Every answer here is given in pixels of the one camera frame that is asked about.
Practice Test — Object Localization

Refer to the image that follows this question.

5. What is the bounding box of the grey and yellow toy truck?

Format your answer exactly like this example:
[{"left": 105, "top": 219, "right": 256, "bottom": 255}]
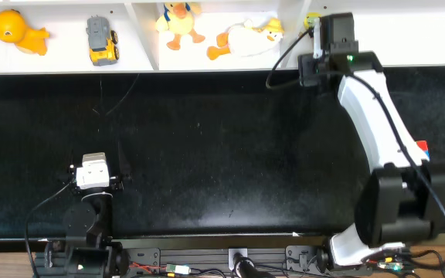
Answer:
[{"left": 86, "top": 15, "right": 121, "bottom": 67}]

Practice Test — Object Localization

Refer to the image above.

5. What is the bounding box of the mounting rail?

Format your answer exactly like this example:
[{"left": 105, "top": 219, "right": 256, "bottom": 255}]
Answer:
[{"left": 32, "top": 245, "right": 440, "bottom": 278}]

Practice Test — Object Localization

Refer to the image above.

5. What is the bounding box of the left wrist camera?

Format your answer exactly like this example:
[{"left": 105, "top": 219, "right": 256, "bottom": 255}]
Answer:
[{"left": 74, "top": 151, "right": 111, "bottom": 190}]

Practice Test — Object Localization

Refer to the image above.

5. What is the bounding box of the yellow plush duck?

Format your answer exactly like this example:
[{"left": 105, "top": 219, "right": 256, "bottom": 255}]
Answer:
[{"left": 155, "top": 2, "right": 206, "bottom": 51}]

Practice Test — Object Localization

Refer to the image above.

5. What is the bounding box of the white plush duck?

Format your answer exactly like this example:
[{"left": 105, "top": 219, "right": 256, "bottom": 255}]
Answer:
[{"left": 206, "top": 17, "right": 285, "bottom": 61}]

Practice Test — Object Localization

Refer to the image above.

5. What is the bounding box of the many-coloured puzzle cube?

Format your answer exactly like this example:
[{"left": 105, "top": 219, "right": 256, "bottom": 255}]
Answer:
[{"left": 415, "top": 139, "right": 431, "bottom": 160}]

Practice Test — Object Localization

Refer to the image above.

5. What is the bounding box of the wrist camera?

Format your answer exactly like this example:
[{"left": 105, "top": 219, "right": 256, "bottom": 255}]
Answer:
[
  {"left": 74, "top": 151, "right": 111, "bottom": 190},
  {"left": 312, "top": 18, "right": 323, "bottom": 60}
]

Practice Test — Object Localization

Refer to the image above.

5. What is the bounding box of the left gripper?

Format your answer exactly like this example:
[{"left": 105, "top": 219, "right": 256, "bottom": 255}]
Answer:
[{"left": 70, "top": 141, "right": 133, "bottom": 193}]

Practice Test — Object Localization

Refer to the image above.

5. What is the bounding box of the yellow rubber duck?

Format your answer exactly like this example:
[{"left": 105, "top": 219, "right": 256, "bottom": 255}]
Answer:
[{"left": 0, "top": 8, "right": 50, "bottom": 56}]

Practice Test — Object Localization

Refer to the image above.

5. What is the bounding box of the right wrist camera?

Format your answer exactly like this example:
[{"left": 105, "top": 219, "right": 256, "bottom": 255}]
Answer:
[{"left": 312, "top": 18, "right": 323, "bottom": 60}]

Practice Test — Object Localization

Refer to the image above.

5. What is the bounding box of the green and yellow wooden rattle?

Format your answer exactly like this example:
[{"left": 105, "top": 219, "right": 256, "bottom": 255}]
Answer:
[{"left": 303, "top": 12, "right": 321, "bottom": 31}]

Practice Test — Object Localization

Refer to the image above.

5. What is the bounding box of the black cable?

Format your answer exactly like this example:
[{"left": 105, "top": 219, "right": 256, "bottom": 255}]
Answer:
[
  {"left": 265, "top": 29, "right": 445, "bottom": 271},
  {"left": 24, "top": 179, "right": 77, "bottom": 278}
]

